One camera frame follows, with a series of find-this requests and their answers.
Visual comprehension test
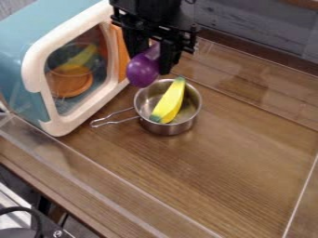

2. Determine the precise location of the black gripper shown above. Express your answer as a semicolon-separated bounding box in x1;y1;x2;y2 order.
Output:
111;6;200;75

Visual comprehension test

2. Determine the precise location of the purple toy eggplant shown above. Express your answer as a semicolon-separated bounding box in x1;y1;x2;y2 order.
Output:
127;43;161;87

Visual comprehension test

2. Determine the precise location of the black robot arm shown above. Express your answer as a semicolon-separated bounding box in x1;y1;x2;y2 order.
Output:
110;0;200;75

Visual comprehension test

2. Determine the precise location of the yellow toy banana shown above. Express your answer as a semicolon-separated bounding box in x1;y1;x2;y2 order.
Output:
150;77;186;124

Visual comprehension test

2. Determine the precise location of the blue toy microwave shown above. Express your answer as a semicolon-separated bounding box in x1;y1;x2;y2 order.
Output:
0;0;130;137

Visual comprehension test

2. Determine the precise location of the orange plate inside microwave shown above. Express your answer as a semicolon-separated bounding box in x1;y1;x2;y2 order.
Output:
46;66;94;98

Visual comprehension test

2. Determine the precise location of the black device with screw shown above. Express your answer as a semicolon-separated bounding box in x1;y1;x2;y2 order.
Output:
31;207;77;238

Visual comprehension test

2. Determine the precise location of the silver pot with handle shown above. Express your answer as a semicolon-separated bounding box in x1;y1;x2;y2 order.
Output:
90;77;204;136

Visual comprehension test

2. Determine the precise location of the black cable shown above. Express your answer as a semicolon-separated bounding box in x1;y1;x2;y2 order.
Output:
0;205;46;238

